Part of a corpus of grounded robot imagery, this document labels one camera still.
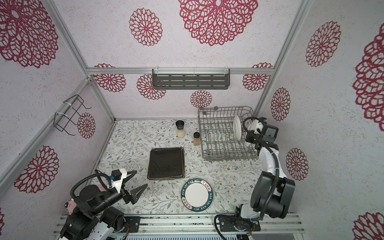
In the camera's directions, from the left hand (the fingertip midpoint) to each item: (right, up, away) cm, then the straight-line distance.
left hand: (141, 181), depth 67 cm
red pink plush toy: (-37, -15, +6) cm, 40 cm away
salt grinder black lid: (+15, +26, +35) cm, 46 cm away
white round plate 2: (+53, +25, +33) cm, 67 cm away
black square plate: (+6, +2, +31) cm, 31 cm away
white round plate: (+25, -12, +15) cm, 32 cm away
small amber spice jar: (+26, +17, +33) cm, 46 cm away
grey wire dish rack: (+45, +20, +43) cm, 65 cm away
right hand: (+57, +23, +20) cm, 65 cm away
